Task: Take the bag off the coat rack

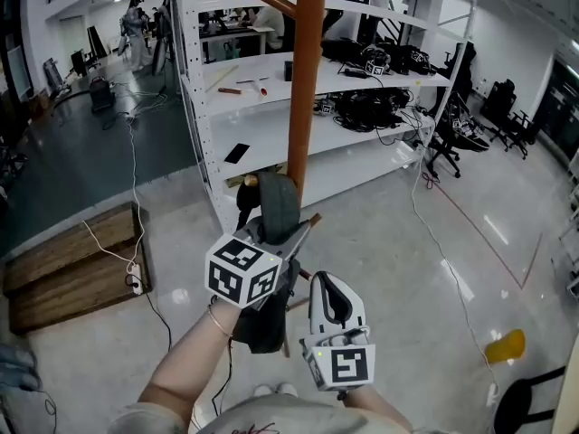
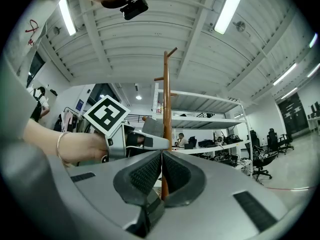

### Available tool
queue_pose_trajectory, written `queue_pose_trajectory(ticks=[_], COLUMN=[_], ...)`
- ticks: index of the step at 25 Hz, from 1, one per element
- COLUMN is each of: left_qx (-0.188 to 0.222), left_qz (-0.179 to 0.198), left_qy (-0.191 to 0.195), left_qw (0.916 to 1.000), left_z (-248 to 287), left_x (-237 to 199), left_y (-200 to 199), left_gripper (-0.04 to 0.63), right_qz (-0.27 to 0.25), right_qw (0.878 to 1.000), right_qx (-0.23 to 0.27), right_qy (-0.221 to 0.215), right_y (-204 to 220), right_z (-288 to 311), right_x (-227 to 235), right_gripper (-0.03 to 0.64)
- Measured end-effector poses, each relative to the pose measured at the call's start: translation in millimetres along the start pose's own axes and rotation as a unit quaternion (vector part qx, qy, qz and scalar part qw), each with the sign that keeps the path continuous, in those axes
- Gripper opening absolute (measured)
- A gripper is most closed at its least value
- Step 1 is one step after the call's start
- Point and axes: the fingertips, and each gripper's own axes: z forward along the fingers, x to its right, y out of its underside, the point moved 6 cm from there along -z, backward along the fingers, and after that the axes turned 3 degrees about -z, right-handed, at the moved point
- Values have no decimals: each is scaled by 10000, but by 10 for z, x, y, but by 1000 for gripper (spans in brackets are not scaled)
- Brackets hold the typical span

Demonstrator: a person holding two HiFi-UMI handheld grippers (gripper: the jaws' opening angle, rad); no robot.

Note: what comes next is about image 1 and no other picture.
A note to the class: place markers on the black flat phone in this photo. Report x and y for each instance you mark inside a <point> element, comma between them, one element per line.
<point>237,153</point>

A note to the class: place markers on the black round stool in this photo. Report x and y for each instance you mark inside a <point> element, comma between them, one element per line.
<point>520,400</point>

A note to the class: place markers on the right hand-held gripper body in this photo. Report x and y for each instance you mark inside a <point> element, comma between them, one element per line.
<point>348,362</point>

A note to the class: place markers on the white metal shelving unit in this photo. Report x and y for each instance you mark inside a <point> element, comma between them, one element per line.
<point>253,120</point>

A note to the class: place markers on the small black box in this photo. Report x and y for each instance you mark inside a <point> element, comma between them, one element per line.
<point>288,70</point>

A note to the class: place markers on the person's white right shoe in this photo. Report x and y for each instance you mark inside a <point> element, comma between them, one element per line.
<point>287,389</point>

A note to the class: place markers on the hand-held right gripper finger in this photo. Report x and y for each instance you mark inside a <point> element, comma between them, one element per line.
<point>357,310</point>
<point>320,310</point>

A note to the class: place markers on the blue denim cloth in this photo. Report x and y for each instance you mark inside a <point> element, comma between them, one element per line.
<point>18,369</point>

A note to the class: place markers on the person's left forearm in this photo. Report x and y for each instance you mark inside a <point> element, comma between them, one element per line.
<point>190,364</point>

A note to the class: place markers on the brown wooden coat stand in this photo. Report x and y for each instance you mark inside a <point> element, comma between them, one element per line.
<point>307,84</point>

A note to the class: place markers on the black office chair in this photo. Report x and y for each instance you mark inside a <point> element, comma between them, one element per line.
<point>452,138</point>
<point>515,125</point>
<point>466,75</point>

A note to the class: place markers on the pale wooden slat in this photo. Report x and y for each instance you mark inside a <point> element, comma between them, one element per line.
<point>221,78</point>

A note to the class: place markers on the person's white printed shirt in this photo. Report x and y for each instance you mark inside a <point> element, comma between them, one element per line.
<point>294,416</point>

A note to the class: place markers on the person's white left shoe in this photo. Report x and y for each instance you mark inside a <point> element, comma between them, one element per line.
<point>263,390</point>

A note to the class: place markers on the white red-tipped tool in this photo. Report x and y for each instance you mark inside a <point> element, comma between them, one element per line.
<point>255,84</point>

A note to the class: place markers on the person's white shoe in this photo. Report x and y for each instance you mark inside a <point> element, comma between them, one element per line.
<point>287,389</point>
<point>263,390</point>

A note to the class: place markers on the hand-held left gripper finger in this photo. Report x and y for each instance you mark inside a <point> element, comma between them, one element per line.
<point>293,241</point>
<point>252,231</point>

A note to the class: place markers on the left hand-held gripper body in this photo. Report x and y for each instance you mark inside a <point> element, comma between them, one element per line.
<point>242,269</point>

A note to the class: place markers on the wooden step platform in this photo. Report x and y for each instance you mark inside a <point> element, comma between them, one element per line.
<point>72,269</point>

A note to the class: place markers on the black wheeled case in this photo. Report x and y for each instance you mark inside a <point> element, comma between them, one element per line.
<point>101,94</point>

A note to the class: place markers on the person's right forearm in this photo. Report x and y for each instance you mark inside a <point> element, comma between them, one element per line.
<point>375,402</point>

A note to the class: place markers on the white power strip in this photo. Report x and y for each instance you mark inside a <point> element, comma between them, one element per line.
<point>135,278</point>

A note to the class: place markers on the yellow plastic container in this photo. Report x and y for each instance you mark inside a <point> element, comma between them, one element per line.
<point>506,346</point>

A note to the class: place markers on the black equipment pile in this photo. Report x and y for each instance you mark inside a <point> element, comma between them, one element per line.
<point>398,57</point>

